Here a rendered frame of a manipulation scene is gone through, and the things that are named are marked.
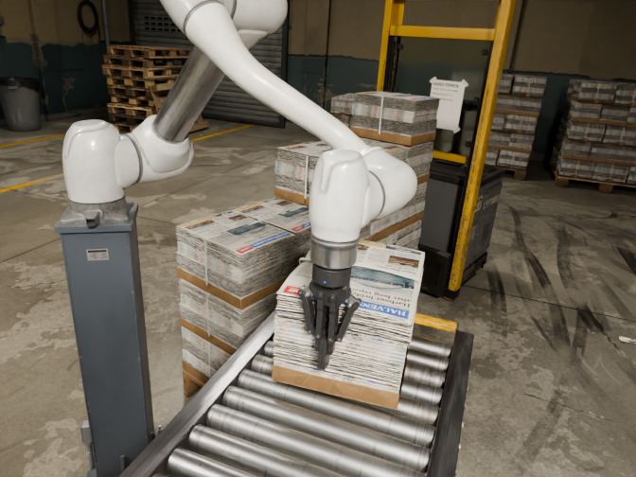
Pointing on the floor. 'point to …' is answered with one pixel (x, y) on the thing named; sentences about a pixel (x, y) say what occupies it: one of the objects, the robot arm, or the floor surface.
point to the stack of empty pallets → (137, 80)
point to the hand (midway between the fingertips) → (325, 351)
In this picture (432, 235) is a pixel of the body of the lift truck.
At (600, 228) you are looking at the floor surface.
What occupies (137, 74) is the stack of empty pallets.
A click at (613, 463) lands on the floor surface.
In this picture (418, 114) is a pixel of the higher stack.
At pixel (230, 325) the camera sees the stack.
